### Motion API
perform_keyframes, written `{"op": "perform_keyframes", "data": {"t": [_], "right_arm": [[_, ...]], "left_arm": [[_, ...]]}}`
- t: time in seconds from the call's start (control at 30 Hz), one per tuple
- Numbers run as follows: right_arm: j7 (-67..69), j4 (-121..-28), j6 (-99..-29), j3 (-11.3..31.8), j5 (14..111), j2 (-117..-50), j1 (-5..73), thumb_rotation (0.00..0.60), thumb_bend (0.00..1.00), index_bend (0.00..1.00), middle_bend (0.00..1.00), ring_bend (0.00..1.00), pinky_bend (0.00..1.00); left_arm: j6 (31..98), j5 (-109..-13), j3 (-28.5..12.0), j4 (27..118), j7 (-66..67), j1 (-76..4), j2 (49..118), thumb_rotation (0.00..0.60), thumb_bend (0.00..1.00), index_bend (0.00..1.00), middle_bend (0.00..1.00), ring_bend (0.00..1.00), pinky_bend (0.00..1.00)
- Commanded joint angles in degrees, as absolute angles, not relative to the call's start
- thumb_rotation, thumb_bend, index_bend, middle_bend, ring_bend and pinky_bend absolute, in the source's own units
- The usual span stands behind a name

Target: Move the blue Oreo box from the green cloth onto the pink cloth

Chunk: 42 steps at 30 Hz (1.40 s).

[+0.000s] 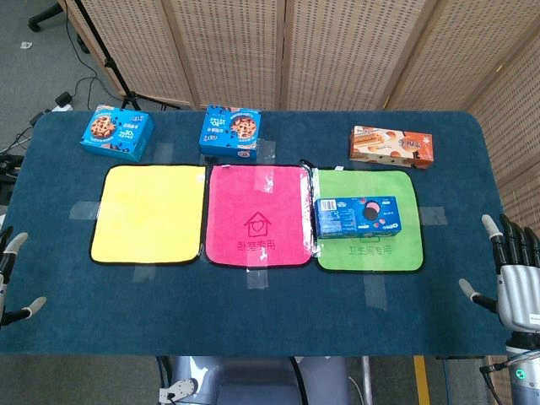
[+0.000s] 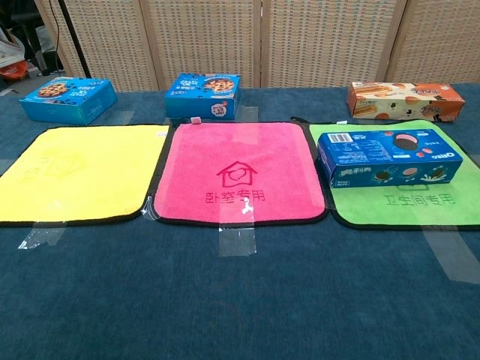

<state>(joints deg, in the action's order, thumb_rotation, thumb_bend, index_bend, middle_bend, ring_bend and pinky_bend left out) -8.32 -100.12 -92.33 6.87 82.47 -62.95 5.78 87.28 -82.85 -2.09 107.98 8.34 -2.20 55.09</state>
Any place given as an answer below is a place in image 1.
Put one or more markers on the dark blue table mat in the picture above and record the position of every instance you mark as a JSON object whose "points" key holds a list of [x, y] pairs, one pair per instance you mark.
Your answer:
{"points": [[261, 308]]}

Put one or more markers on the wooden folding screen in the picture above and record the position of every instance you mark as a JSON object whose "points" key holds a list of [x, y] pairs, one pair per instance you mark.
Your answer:
{"points": [[337, 50]]}

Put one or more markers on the robot torso base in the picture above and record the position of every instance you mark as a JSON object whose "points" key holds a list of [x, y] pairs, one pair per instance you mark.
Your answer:
{"points": [[236, 381]]}

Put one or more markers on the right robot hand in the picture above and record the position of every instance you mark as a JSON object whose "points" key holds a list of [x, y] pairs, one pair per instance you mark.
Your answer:
{"points": [[512, 274]]}

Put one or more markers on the orange snack box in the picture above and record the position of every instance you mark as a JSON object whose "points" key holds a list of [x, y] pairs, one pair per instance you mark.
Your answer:
{"points": [[390, 147]]}

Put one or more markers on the green cloth with print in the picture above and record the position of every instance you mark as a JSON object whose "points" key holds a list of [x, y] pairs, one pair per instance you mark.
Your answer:
{"points": [[371, 253]]}

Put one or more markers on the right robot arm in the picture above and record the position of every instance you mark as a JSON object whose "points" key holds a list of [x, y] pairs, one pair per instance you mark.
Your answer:
{"points": [[523, 367]]}

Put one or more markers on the blue chocolate chip cookie box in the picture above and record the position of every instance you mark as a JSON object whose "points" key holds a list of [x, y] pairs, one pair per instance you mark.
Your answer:
{"points": [[116, 133], [230, 131]]}

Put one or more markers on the blue Oreo box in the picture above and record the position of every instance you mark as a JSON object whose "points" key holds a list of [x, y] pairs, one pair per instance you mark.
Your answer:
{"points": [[358, 216]]}

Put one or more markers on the black chair base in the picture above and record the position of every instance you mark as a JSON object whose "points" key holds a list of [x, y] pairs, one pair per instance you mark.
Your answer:
{"points": [[46, 14]]}

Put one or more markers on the black power adapter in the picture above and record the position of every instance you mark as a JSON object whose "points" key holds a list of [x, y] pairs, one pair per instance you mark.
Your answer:
{"points": [[62, 100]]}

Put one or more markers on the yellow cloth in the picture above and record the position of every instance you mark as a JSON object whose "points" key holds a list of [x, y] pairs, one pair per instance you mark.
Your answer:
{"points": [[145, 213]]}

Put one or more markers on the black tripod stand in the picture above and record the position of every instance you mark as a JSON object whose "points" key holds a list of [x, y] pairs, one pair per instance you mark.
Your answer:
{"points": [[110, 63]]}

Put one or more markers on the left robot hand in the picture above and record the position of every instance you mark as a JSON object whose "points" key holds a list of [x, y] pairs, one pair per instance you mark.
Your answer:
{"points": [[8, 257]]}

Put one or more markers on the pink cloth with house print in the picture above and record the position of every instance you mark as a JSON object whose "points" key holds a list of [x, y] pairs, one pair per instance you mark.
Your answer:
{"points": [[259, 215]]}

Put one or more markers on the yellow floor tape strip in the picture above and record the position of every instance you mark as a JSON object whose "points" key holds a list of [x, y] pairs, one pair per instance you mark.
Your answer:
{"points": [[422, 379]]}

